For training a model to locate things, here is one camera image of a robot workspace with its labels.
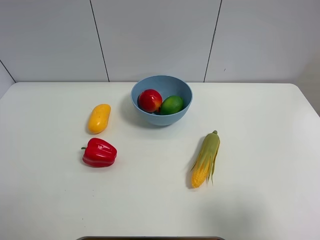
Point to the red pomegranate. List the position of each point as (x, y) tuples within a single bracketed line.
[(150, 100)]

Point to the corn cob with husk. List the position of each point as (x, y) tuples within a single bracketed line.
[(203, 167)]

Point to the green lime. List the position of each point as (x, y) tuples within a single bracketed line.
[(171, 105)]

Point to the red bell pepper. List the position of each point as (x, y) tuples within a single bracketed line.
[(98, 153)]

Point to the blue plastic bowl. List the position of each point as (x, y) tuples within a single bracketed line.
[(167, 86)]

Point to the yellow mango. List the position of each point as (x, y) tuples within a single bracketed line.
[(99, 118)]

